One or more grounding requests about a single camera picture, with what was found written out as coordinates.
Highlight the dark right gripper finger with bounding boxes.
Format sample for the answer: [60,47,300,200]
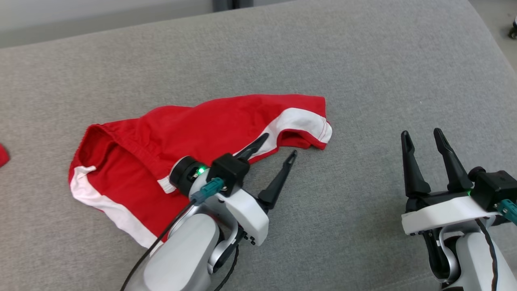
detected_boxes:
[401,131,432,199]
[433,128,474,193]

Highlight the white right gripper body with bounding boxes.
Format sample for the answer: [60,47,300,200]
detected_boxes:
[401,189,502,236]

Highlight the grey partition post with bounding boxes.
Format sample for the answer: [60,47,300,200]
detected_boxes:
[212,0,254,12]

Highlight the teal left cable connector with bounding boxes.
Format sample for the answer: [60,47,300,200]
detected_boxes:
[190,177,225,204]

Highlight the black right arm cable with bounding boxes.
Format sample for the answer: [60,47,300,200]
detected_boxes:
[475,218,500,291]

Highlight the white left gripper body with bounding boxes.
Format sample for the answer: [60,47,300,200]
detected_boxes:
[214,187,270,246]

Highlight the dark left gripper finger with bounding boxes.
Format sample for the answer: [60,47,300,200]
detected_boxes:
[234,133,269,160]
[258,150,298,210]

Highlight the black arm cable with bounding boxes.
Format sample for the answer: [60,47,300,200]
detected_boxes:
[475,218,500,291]
[120,198,198,291]

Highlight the teal cable connector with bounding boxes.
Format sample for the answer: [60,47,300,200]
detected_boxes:
[497,199,517,225]
[190,177,225,204]

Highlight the red shorts with white stripes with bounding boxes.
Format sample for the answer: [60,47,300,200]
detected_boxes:
[68,94,333,249]

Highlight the teal right cable connector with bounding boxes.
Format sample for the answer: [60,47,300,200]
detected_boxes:
[497,199,517,225]

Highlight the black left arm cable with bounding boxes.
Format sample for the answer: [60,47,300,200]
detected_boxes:
[120,198,198,291]

